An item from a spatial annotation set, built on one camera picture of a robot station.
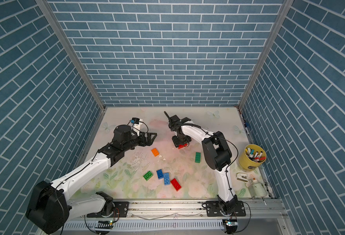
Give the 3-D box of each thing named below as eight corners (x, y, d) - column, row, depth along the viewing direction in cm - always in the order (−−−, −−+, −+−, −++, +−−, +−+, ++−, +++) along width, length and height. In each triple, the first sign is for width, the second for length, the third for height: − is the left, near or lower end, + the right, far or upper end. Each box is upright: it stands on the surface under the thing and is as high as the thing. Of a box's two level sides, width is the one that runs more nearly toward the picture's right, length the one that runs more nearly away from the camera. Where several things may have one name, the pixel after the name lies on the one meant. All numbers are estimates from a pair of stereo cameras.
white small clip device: (237, 181, 84) (238, 180, 83) (235, 174, 87) (236, 173, 85) (247, 181, 84) (249, 180, 83) (245, 174, 87) (246, 173, 85)
